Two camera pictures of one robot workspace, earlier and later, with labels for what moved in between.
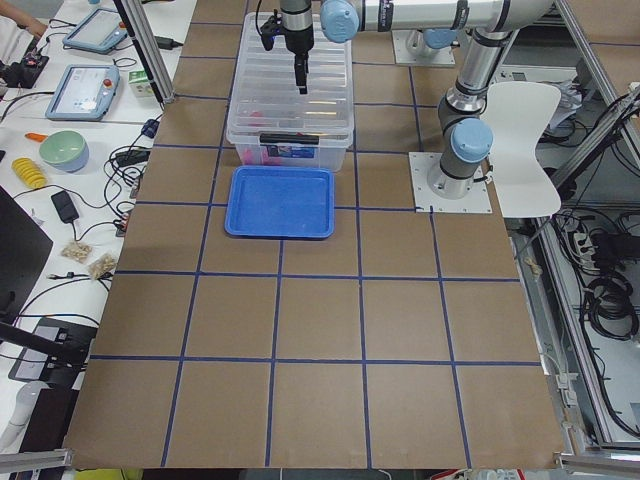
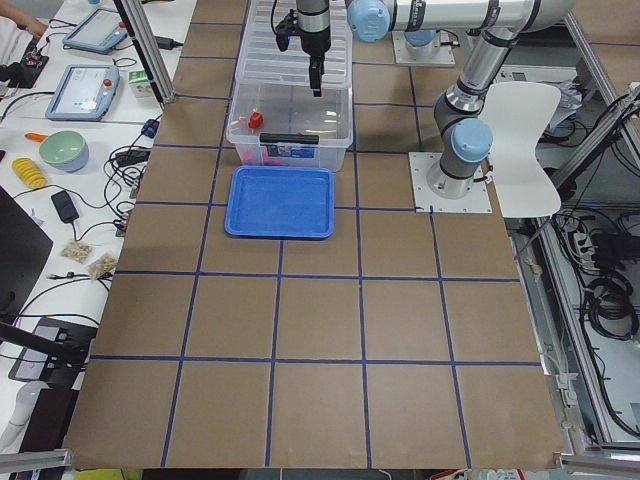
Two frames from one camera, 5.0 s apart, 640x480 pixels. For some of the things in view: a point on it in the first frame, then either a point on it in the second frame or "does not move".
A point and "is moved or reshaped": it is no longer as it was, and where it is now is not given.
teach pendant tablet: x=100 y=31 does not move
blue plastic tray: x=280 y=202 does not move
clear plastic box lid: x=265 y=98 is moved or reshaped
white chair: x=513 y=115 does not move
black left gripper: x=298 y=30 -> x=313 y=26
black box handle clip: x=290 y=139 does not move
